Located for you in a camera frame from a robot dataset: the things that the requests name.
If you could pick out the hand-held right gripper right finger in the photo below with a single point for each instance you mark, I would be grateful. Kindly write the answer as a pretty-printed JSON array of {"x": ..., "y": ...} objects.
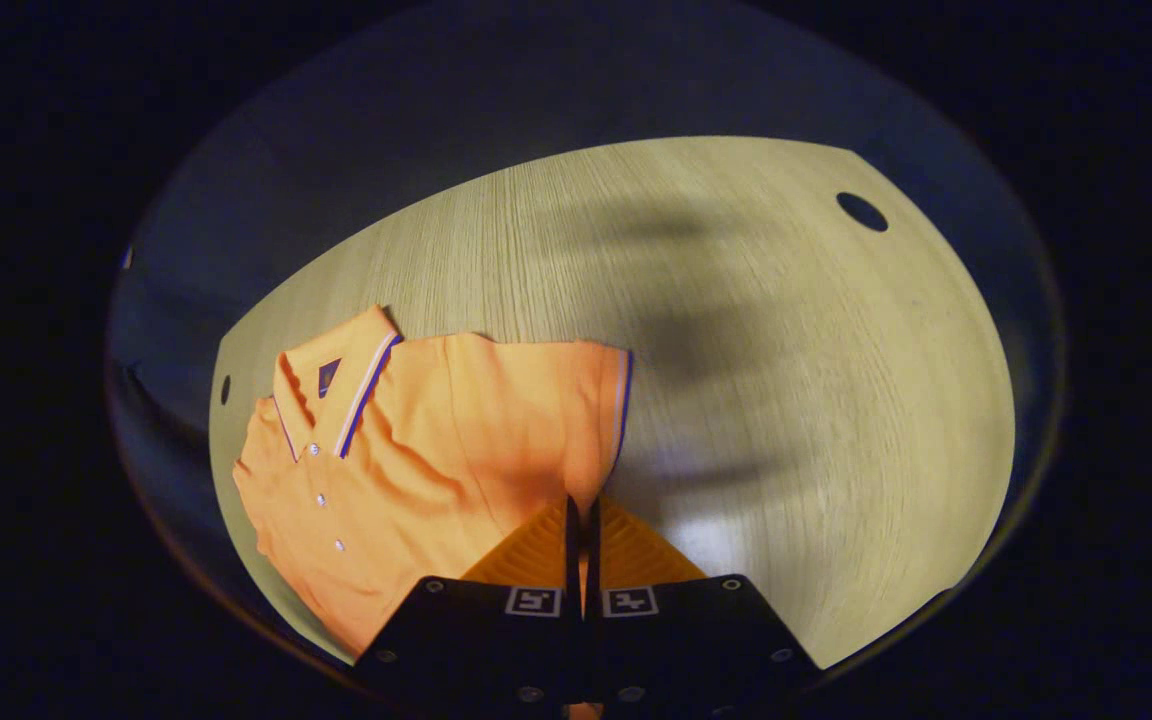
[{"x": 676, "y": 640}]

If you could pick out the orange T-shirt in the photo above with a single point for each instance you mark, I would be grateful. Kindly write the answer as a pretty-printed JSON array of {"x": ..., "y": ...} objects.
[{"x": 456, "y": 440}]

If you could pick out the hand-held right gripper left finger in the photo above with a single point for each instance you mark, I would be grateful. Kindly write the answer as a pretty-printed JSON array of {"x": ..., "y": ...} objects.
[{"x": 496, "y": 640}]

